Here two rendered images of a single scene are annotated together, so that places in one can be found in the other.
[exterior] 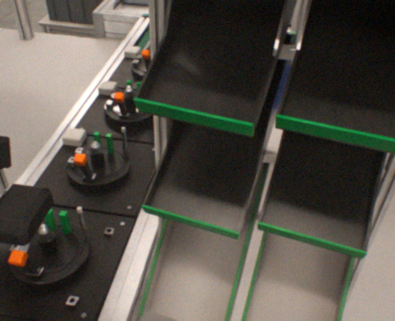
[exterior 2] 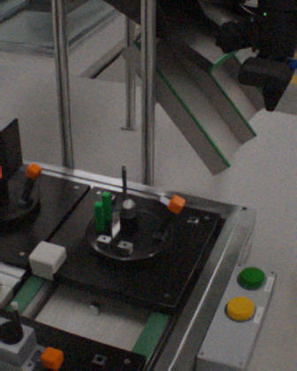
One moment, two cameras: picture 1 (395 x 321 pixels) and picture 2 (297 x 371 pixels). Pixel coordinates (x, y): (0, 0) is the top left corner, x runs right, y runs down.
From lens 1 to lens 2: 104 cm
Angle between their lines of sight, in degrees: 60
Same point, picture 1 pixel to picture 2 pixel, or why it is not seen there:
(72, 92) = not seen: outside the picture
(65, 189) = (24, 230)
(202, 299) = (219, 137)
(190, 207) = (213, 55)
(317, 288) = (227, 84)
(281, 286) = not seen: hidden behind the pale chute
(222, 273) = (209, 114)
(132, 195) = (58, 185)
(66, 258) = (145, 218)
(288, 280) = not seen: hidden behind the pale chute
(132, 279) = (169, 194)
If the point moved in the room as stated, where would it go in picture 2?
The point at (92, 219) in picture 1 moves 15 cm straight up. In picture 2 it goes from (84, 212) to (79, 136)
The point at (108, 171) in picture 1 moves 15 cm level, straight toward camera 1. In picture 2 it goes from (19, 190) to (102, 188)
